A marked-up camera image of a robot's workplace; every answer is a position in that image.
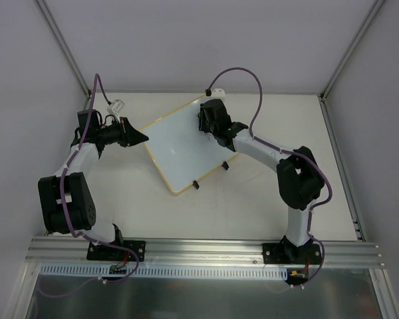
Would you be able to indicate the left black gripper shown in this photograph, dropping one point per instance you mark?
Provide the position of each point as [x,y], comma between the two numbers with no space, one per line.
[124,131]

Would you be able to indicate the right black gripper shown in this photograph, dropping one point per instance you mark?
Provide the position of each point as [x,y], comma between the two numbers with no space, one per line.
[207,117]

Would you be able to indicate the gold framed whiteboard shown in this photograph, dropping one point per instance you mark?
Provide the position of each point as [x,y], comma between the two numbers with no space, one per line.
[180,151]

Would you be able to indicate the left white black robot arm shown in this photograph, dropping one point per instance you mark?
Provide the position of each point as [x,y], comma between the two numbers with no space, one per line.
[66,202]

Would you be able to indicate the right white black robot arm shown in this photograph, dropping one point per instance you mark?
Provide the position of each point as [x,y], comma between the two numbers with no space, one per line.
[298,180]

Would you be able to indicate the right black stand foot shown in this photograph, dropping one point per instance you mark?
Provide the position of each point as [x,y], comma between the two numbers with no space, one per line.
[225,165]

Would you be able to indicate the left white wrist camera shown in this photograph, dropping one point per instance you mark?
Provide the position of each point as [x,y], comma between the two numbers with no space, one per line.
[115,107]

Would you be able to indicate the left aluminium frame post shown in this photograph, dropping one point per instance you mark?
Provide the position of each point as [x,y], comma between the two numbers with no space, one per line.
[64,48]

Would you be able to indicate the aluminium frame post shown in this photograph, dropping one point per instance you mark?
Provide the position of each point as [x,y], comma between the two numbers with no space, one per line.
[348,55]
[64,48]

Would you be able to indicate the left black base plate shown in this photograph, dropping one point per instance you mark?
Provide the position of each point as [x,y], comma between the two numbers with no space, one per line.
[104,253]

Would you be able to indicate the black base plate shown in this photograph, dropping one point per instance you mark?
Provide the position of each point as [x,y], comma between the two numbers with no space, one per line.
[287,254]
[104,253]

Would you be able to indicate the aluminium mounting rail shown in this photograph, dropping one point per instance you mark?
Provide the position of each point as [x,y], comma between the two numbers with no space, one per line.
[196,252]

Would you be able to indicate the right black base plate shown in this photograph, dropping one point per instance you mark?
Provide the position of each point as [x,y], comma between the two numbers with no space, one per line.
[287,254]

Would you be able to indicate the white slotted cable duct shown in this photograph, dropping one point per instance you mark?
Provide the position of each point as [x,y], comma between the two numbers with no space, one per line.
[167,271]

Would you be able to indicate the right aluminium frame post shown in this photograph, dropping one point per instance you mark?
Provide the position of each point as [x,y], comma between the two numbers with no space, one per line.
[348,55]

